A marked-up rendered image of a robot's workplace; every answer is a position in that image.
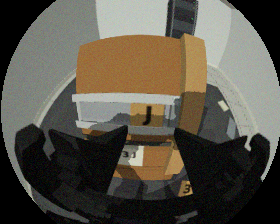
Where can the tan letter tile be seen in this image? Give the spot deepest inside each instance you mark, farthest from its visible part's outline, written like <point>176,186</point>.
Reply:
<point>146,114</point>
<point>185,189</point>

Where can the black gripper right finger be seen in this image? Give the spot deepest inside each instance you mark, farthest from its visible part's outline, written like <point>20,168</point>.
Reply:
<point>203,158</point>

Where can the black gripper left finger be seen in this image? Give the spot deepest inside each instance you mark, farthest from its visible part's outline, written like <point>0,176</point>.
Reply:
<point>98,155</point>

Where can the white paper ticket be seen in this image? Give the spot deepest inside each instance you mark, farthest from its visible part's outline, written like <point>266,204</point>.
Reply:
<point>132,155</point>

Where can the small cream flat tile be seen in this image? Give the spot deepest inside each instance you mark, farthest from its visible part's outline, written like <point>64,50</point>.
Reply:
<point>222,104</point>

